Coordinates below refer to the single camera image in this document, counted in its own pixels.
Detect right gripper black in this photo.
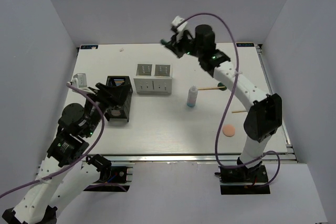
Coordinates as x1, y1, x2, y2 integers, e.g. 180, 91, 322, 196
165, 30, 203, 59

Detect white spray bottle teal base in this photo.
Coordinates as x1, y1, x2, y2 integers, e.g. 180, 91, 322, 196
186, 86, 198, 108

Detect blue label sticker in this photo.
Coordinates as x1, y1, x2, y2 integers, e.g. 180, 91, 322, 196
80, 45, 98, 50
236, 42, 255, 47

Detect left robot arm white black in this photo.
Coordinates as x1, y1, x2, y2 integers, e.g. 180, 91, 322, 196
2, 81, 132, 223

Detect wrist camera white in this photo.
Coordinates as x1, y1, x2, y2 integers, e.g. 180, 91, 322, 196
70, 73, 91, 93
171, 16, 187, 41

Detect purple cable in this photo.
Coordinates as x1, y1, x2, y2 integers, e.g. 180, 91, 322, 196
181, 13, 281, 187
0, 81, 128, 200

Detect blue label sticker right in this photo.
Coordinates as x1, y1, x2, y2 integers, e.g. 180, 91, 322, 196
236, 42, 255, 47

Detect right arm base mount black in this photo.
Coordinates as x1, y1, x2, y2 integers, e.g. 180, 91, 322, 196
214, 165, 270, 195

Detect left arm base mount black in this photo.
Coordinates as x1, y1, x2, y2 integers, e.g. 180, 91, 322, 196
84, 163, 134, 193

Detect blue label sticker left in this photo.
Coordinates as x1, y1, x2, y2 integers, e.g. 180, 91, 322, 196
80, 45, 98, 50

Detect peach round powder puff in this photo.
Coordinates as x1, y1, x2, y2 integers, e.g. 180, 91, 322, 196
222, 124, 236, 137

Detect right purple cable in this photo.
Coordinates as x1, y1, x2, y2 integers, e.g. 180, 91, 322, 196
181, 13, 281, 187

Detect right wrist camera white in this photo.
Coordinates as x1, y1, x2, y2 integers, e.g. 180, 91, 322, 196
171, 16, 187, 41

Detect white slotted organizer box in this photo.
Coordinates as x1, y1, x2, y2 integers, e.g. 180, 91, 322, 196
133, 63, 172, 95

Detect black mesh organizer box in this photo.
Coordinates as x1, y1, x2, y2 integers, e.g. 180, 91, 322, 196
105, 76, 133, 122

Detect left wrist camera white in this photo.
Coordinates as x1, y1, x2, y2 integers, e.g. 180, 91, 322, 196
70, 73, 91, 93

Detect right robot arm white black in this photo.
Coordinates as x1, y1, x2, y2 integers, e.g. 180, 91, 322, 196
163, 23, 282, 182

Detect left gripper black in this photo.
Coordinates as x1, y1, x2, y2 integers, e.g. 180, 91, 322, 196
84, 82, 132, 137

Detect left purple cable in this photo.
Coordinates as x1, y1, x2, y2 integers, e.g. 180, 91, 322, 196
0, 81, 128, 200

